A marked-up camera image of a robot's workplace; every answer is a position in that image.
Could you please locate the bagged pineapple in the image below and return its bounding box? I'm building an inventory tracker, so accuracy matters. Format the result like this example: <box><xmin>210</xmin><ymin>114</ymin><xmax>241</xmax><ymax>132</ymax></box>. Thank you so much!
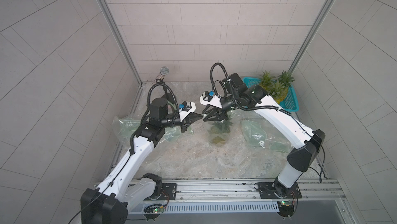
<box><xmin>207</xmin><ymin>120</ymin><xmax>233</xmax><ymax>146</ymax></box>

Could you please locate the orange pineapple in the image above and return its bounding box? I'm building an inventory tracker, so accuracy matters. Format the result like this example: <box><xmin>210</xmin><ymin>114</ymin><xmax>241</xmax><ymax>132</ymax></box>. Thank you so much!
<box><xmin>259</xmin><ymin>71</ymin><xmax>275</xmax><ymax>90</ymax></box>

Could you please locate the zip-top bag green pineapple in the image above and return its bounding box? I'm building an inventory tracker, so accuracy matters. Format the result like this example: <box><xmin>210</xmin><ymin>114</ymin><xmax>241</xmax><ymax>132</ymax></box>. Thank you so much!
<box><xmin>112</xmin><ymin>116</ymin><xmax>141</xmax><ymax>147</ymax></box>

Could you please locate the yellow pineapple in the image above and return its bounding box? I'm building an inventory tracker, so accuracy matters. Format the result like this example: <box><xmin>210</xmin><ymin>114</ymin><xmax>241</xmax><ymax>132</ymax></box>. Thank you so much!
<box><xmin>268</xmin><ymin>80</ymin><xmax>288</xmax><ymax>104</ymax></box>

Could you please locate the yellow pineapple zip bag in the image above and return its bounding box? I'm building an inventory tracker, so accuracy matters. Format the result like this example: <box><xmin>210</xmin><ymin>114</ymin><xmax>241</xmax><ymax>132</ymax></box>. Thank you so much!
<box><xmin>240</xmin><ymin>118</ymin><xmax>293</xmax><ymax>154</ymax></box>

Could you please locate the orange pineapple zip bag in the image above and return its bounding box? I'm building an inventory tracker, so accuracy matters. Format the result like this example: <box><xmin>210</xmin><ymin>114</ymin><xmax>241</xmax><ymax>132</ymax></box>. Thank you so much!
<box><xmin>159</xmin><ymin>114</ymin><xmax>194</xmax><ymax>143</ymax></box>

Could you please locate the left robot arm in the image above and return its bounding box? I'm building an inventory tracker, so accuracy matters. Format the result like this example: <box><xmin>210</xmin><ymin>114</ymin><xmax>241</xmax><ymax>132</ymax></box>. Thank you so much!
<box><xmin>77</xmin><ymin>98</ymin><xmax>203</xmax><ymax>224</ymax></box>

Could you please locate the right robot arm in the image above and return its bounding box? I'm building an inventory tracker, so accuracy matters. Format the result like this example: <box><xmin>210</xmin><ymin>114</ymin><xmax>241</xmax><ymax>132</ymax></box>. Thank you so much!
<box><xmin>200</xmin><ymin>73</ymin><xmax>325</xmax><ymax>199</ymax></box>

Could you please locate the black microphone stand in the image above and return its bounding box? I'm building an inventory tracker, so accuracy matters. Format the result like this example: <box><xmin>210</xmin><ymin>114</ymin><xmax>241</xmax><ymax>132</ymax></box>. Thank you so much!
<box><xmin>156</xmin><ymin>79</ymin><xmax>175</xmax><ymax>104</ymax></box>

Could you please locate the glitter silver microphone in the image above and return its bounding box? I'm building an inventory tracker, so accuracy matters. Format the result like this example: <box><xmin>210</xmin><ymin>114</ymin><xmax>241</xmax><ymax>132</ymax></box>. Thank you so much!
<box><xmin>152</xmin><ymin>66</ymin><xmax>170</xmax><ymax>85</ymax></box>

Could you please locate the teal plastic basket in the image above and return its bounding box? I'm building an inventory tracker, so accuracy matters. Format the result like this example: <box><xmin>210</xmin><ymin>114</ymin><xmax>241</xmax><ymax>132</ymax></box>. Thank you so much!
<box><xmin>243</xmin><ymin>77</ymin><xmax>299</xmax><ymax>112</ymax></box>

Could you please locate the left circuit board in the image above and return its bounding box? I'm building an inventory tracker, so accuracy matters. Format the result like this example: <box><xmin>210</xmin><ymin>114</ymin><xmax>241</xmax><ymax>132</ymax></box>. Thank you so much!
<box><xmin>143</xmin><ymin>204</ymin><xmax>166</xmax><ymax>220</ymax></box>

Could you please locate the circuit board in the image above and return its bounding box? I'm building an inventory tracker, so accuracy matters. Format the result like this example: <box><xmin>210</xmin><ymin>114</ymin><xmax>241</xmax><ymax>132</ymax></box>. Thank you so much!
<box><xmin>143</xmin><ymin>204</ymin><xmax>166</xmax><ymax>220</ymax></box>
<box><xmin>277</xmin><ymin>201</ymin><xmax>295</xmax><ymax>218</ymax></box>

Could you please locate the right circuit board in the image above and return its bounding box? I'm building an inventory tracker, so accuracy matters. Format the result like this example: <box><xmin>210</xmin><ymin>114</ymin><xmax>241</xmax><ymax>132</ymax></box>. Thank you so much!
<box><xmin>277</xmin><ymin>201</ymin><xmax>295</xmax><ymax>218</ymax></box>

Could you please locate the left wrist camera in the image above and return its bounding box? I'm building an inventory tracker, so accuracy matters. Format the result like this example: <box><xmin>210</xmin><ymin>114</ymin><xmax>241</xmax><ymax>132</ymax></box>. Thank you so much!
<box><xmin>179</xmin><ymin>101</ymin><xmax>196</xmax><ymax>122</ymax></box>

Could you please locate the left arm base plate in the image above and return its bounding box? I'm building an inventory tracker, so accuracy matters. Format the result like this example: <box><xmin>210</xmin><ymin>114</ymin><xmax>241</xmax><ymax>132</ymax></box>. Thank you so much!
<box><xmin>146</xmin><ymin>183</ymin><xmax>177</xmax><ymax>201</ymax></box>

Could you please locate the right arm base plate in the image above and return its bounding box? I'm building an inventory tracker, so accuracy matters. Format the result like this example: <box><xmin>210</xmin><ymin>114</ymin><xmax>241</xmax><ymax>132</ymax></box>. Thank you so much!
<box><xmin>254</xmin><ymin>182</ymin><xmax>302</xmax><ymax>199</ymax></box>

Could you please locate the aluminium mounting rail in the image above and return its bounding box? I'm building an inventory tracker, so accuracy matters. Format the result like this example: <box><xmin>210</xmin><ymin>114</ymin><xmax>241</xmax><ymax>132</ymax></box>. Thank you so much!
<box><xmin>138</xmin><ymin>178</ymin><xmax>346</xmax><ymax>204</ymax></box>

